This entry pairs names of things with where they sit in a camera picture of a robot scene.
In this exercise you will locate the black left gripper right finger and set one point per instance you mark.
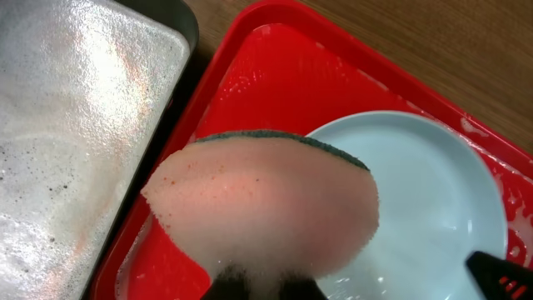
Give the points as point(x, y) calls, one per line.
point(299, 287)

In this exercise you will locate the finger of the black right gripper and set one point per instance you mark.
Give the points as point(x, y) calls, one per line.
point(498, 279)

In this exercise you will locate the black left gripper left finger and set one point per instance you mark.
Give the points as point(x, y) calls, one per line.
point(230, 284)

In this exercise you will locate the pink green sponge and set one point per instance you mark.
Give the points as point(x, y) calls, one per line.
point(268, 203)

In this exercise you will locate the light blue plate top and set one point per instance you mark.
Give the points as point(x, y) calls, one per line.
point(438, 204)

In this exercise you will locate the red plastic tray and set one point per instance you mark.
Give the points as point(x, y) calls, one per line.
point(282, 65)

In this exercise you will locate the black soapy water tray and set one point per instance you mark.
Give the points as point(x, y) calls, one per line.
point(84, 85)

